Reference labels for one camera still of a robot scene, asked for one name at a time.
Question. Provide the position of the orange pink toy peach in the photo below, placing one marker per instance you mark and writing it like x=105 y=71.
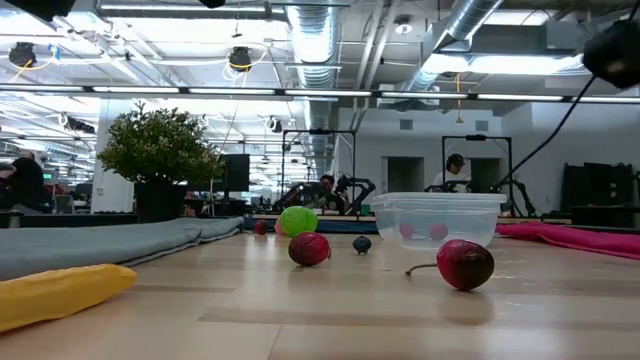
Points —
x=277 y=228

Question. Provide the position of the lime green toy apple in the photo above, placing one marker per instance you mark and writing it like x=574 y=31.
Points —
x=298 y=221

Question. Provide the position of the dark red toy raspberry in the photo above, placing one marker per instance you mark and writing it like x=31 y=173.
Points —
x=309 y=249

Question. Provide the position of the small dark toy blueberry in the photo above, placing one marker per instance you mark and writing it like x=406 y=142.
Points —
x=361 y=244

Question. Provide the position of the yellow toy banana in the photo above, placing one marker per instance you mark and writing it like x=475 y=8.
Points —
x=55 y=295

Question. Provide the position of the clear plastic tupperware container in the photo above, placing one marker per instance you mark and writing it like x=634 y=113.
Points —
x=435 y=215

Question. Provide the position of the dark red cherry with stem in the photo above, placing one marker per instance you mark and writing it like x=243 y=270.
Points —
x=465 y=265

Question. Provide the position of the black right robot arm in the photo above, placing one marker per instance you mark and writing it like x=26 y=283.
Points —
x=617 y=55

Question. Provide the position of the black lab robot arm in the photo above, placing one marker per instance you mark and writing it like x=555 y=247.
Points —
x=357 y=190
x=295 y=197
x=520 y=197

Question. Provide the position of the potted green plant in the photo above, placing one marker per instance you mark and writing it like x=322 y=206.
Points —
x=160 y=150

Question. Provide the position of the black office monitor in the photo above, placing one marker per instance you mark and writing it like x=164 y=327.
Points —
x=236 y=172

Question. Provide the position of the person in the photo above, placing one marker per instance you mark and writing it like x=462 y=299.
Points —
x=328 y=187
x=452 y=175
x=27 y=185

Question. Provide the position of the round ceiling sensor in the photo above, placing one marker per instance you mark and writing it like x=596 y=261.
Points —
x=403 y=27

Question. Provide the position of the small dark red cherry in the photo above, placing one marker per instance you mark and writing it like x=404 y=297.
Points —
x=260 y=227

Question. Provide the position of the grey folded cloth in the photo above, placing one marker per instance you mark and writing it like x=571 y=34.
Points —
x=100 y=245

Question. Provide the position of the navy blue cloth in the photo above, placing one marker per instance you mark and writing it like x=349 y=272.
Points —
x=340 y=226

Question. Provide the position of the black storage cabinet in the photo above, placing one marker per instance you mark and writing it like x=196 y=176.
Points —
x=600 y=185

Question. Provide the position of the red folded cloth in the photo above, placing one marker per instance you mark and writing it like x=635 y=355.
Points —
x=590 y=239

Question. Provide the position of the wide silver ventilation duct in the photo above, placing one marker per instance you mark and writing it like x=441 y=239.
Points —
x=314 y=40

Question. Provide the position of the long ceiling light rail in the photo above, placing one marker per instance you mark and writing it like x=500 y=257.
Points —
x=325 y=93

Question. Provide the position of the black metal gantry frame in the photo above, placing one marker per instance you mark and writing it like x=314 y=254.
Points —
x=476 y=137
x=319 y=132

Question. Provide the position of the black aluminium table frame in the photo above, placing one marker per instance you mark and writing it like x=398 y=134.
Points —
x=75 y=221

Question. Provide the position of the slanted silver ventilation duct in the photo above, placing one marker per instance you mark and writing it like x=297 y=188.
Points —
x=465 y=20

